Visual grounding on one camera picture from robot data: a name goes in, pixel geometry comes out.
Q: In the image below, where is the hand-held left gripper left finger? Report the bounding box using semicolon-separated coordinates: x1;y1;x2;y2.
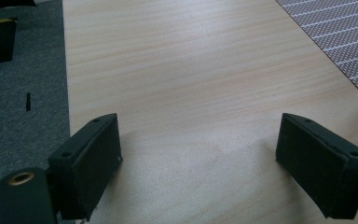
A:
48;112;124;222

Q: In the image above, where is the striped woven placemat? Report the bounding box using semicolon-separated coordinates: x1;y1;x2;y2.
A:
274;0;358;108

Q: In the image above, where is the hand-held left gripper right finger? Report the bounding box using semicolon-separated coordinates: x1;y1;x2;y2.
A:
275;112;358;219

